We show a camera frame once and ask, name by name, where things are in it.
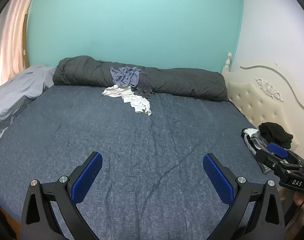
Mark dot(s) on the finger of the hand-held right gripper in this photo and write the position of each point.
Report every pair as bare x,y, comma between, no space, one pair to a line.
265,158
277,150

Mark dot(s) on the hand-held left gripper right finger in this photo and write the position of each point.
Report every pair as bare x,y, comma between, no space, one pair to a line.
218,180

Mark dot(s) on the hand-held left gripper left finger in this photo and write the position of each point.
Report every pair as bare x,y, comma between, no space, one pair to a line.
88,177

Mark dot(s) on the white long-sleeve shirt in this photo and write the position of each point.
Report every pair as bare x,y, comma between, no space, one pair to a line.
132,100

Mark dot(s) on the person's right hand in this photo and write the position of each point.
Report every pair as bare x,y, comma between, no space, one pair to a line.
303,207

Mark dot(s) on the light grey garment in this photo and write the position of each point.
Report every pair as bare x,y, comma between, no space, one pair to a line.
259,140

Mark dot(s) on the black and white striped garment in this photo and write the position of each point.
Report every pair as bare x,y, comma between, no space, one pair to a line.
249,137

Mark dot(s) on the cream tufted headboard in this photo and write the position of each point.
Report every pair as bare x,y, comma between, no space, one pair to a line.
257,102

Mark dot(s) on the bed with blue woven sheet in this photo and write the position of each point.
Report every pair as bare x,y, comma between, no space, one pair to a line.
147,142

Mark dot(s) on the dark grey rolled duvet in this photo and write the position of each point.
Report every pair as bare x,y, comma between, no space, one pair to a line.
187,82

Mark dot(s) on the dark grey garment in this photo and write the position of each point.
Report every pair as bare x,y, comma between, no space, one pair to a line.
144,86

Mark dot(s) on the blue-grey checked garment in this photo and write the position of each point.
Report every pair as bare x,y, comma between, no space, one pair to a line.
124,76

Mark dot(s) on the light grey sheet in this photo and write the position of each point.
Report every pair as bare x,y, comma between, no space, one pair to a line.
19,90

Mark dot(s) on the pink curtain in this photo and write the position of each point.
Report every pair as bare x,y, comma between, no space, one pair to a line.
9,40

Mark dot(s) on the wooden window frame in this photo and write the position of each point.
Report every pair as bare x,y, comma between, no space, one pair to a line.
25,42

